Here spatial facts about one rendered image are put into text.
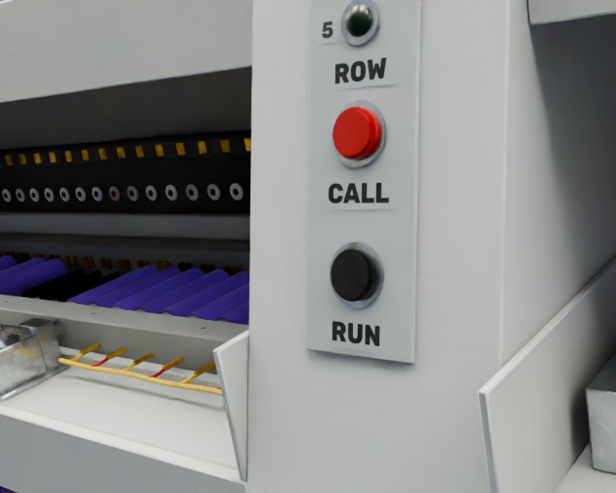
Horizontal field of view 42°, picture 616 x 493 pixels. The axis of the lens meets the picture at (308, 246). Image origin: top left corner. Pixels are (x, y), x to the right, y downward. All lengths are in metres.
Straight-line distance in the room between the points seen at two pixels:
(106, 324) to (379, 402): 0.20
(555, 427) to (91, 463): 0.20
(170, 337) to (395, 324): 0.16
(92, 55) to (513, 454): 0.24
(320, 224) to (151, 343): 0.16
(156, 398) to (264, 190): 0.14
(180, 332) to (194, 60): 0.13
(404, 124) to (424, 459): 0.10
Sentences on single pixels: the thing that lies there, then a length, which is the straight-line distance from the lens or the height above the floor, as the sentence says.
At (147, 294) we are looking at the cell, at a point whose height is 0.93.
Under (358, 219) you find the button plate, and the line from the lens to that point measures 0.25.
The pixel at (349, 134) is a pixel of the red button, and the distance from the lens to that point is 0.25.
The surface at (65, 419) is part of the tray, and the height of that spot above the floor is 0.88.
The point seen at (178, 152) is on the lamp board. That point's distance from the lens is 0.55.
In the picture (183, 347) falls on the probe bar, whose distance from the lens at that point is 0.38.
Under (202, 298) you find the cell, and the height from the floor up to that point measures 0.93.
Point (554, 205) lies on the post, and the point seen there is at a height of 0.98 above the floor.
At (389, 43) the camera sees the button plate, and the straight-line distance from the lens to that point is 0.25.
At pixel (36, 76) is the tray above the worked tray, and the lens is 0.40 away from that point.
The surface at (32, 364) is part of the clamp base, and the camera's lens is 0.43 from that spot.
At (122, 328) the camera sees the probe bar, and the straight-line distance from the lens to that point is 0.41.
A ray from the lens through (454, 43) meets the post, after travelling 0.24.
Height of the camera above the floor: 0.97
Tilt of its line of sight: 2 degrees down
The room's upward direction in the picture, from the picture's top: 1 degrees clockwise
